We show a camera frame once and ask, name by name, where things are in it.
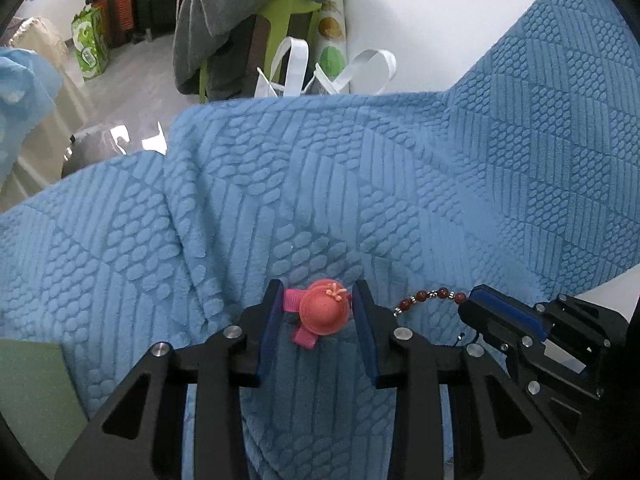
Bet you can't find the grey plastic bag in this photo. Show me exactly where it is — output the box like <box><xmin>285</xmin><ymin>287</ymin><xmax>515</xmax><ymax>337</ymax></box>
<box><xmin>62</xmin><ymin>121</ymin><xmax>167</xmax><ymax>179</ymax></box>

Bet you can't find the green plastic stool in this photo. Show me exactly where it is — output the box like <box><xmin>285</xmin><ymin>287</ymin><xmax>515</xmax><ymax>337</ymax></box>
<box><xmin>199</xmin><ymin>0</ymin><xmax>324</xmax><ymax>102</ymax></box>

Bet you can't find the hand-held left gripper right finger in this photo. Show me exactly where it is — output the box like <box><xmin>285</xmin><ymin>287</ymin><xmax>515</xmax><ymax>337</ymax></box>
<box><xmin>351</xmin><ymin>279</ymin><xmax>576</xmax><ymax>480</ymax></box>

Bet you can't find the light blue frilled bedsheet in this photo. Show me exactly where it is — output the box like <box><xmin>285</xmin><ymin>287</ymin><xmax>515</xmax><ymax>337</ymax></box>
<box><xmin>0</xmin><ymin>47</ymin><xmax>59</xmax><ymax>187</ymax></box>

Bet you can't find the red suitcase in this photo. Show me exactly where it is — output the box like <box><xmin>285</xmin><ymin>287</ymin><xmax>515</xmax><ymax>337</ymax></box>
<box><xmin>95</xmin><ymin>0</ymin><xmax>134</xmax><ymax>52</ymax></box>

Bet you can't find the dark red bead bracelet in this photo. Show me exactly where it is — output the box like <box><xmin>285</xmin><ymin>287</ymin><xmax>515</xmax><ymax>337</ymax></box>
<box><xmin>392</xmin><ymin>286</ymin><xmax>469</xmax><ymax>347</ymax></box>

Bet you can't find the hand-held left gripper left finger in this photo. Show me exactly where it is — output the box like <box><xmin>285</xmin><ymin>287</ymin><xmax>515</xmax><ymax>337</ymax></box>
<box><xmin>54</xmin><ymin>279</ymin><xmax>286</xmax><ymax>480</ymax></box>

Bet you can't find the green shopping bag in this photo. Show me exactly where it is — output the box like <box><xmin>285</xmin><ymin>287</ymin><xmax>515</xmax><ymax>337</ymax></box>
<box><xmin>70</xmin><ymin>2</ymin><xmax>111</xmax><ymax>82</ymax></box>

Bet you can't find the grey fleece blanket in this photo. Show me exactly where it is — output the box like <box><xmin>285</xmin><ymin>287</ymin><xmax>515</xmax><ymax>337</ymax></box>
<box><xmin>172</xmin><ymin>0</ymin><xmax>348</xmax><ymax>97</ymax></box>

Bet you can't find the black suitcase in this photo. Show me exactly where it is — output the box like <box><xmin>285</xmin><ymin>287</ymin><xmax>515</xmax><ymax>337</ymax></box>
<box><xmin>132</xmin><ymin>0</ymin><xmax>181</xmax><ymax>44</ymax></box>

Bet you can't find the pink hat hair clip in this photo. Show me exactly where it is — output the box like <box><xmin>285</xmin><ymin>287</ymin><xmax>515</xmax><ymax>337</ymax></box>
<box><xmin>282</xmin><ymin>279</ymin><xmax>353</xmax><ymax>350</ymax></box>

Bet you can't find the white tote bag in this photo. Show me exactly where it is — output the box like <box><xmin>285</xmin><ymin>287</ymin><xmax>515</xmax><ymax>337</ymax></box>
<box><xmin>312</xmin><ymin>48</ymin><xmax>399</xmax><ymax>96</ymax></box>
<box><xmin>254</xmin><ymin>37</ymin><xmax>312</xmax><ymax>99</ymax></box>

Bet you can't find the blue textured blanket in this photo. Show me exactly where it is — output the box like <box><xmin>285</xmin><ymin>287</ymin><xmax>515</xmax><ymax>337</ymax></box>
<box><xmin>0</xmin><ymin>0</ymin><xmax>640</xmax><ymax>480</ymax></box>

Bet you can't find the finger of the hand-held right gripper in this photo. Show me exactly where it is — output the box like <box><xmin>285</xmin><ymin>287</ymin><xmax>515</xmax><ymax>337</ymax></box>
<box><xmin>471</xmin><ymin>283</ymin><xmax>629</xmax><ymax>352</ymax></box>
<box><xmin>458</xmin><ymin>300</ymin><xmax>607</xmax><ymax>477</ymax></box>

